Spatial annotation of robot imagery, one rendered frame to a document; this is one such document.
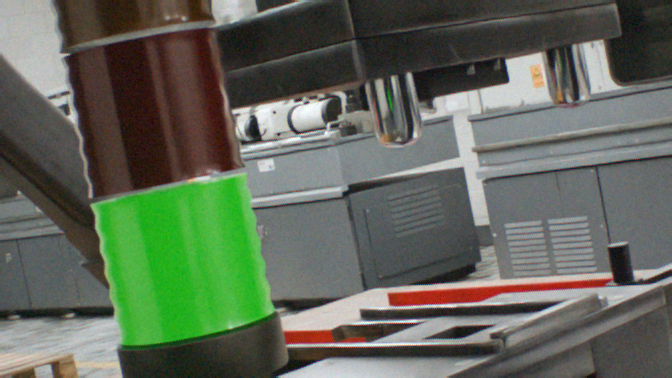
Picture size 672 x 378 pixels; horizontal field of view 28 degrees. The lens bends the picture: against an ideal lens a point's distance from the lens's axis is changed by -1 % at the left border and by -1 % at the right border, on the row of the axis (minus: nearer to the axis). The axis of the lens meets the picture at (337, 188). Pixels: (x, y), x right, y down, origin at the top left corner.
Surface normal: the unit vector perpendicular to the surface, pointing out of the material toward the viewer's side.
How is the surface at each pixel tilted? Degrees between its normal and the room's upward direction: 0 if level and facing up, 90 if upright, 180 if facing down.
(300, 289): 90
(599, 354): 90
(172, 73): 76
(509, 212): 90
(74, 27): 104
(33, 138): 92
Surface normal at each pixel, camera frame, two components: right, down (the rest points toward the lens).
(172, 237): 0.00, -0.20
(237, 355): 0.51, -0.05
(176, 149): 0.25, -0.25
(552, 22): 0.69, -0.10
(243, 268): 0.66, -0.34
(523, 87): -0.74, 0.18
